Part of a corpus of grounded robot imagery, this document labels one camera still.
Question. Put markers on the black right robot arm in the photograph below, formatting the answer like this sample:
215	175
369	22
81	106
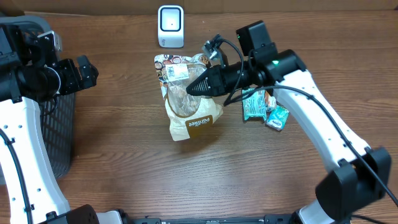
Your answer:
357	174

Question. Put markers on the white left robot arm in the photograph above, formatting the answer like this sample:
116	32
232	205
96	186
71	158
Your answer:
32	73

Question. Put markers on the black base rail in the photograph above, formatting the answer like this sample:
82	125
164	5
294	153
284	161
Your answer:
266	219

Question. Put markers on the brown pastry bag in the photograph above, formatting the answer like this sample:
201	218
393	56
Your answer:
189	115

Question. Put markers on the orange tissue pack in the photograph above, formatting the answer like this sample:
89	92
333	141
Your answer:
270	102

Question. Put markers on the white barcode scanner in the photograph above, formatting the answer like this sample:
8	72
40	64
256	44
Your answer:
170	26

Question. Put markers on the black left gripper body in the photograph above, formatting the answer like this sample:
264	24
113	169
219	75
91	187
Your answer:
70	79

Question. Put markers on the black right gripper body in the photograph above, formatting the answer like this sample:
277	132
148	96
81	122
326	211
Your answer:
225	82

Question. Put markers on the grey plastic mesh basket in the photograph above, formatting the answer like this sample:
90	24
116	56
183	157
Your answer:
57	128

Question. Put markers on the small teal tissue pack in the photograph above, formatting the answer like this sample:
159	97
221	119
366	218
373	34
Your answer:
278	118

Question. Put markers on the teal wet wipes pack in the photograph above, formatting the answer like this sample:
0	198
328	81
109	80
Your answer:
255	106

